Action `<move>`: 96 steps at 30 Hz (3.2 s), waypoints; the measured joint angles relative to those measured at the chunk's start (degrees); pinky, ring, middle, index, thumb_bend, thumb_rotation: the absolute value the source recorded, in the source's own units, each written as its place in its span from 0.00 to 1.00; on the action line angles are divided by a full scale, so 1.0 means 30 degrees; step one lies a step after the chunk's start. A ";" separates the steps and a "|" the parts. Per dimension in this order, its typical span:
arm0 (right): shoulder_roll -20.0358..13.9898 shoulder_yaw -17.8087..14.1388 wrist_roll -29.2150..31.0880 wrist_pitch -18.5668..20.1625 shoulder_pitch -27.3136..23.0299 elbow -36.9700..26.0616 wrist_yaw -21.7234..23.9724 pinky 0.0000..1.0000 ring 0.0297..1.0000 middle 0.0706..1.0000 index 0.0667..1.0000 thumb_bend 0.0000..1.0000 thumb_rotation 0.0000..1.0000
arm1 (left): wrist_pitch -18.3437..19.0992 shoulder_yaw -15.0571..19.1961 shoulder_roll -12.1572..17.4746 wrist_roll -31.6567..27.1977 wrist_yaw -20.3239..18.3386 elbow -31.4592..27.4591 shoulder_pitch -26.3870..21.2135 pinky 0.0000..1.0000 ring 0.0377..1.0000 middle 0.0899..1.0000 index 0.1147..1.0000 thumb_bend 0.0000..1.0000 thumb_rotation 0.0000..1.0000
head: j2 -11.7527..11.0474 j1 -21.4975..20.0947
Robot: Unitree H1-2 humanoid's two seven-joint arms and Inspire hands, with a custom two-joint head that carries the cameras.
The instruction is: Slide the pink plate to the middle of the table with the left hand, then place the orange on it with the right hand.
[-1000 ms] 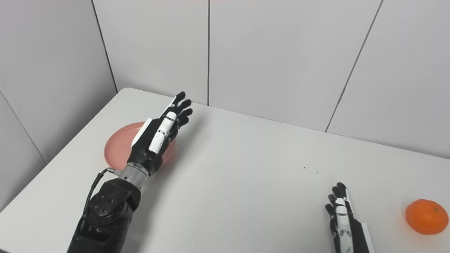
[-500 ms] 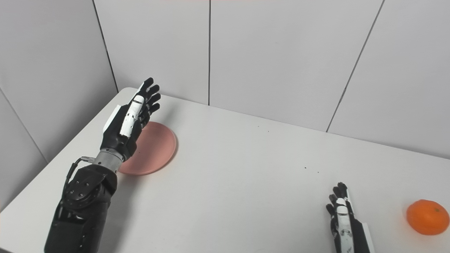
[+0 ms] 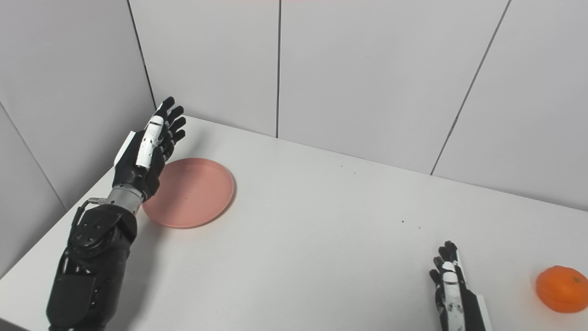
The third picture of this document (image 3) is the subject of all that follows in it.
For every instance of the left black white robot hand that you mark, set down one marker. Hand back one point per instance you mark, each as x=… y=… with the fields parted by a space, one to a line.
x=138 y=172

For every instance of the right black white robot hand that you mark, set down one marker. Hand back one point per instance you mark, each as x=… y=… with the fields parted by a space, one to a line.
x=464 y=303

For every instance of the pink round plate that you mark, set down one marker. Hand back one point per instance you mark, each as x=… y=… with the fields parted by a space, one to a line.
x=190 y=193

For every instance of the orange fruit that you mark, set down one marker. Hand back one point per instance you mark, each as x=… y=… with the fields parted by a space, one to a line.
x=561 y=289

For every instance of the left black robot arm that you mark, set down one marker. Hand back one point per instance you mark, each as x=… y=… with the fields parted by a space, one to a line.
x=92 y=262

